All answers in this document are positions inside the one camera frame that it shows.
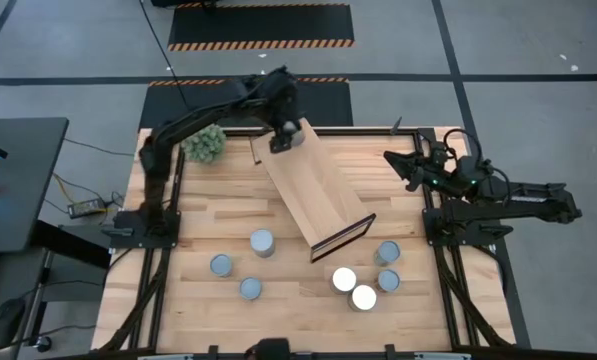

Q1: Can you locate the table-level camera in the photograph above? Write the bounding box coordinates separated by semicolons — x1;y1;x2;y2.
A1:
247;338;293;360

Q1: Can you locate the green potted plant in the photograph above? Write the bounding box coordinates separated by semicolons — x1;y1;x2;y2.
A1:
180;123;228;164

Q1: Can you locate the yellow floor cable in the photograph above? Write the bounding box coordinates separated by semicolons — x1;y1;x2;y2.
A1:
51;173;82;207

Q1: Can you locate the black hazard-striped floor mat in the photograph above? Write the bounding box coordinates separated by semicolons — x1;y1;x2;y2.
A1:
167;2;356;52
138;77;354;132

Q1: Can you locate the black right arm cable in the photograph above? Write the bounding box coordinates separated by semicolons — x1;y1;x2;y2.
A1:
443;127;485;162

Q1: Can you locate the black floor cable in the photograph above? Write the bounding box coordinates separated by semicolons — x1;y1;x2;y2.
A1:
62;137;137;158

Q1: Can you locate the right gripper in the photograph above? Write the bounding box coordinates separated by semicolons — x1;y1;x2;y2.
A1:
383;148;467;197

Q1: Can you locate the black power adapter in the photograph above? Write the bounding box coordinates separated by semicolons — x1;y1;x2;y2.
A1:
67;198;107;220

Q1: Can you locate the black desk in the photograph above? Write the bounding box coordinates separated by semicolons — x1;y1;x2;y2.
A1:
0;117;70;255

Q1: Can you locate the black aluminium table frame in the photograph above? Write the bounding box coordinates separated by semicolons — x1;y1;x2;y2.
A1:
95;126;532;360

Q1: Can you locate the tin can green patterned label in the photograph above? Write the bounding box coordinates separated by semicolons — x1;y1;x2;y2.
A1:
209;253;235;279

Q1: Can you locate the black computer mouse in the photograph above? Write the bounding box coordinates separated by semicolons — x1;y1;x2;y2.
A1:
0;298;27;346

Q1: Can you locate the black hanging cable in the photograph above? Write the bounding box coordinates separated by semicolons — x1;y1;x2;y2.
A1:
138;0;192;110

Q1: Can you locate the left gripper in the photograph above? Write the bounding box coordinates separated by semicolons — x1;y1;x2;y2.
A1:
269;108;302;154

